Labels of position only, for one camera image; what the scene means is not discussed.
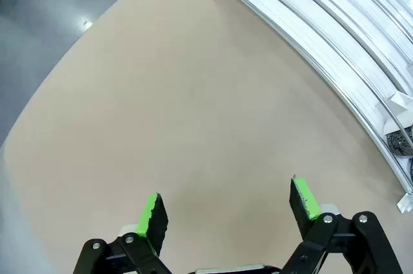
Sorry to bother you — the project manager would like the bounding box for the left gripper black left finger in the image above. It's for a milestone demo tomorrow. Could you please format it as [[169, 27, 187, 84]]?
[[72, 192, 172, 274]]

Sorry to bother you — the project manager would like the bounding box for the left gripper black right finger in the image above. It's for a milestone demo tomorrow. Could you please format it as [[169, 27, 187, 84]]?
[[282, 175, 404, 274]]

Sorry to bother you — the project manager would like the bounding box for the black Pepsi can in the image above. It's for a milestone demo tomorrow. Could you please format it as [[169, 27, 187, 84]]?
[[386, 125, 413, 158]]

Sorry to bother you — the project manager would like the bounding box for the clear can dispenser rack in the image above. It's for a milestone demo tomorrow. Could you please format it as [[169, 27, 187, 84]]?
[[203, 0, 413, 213]]

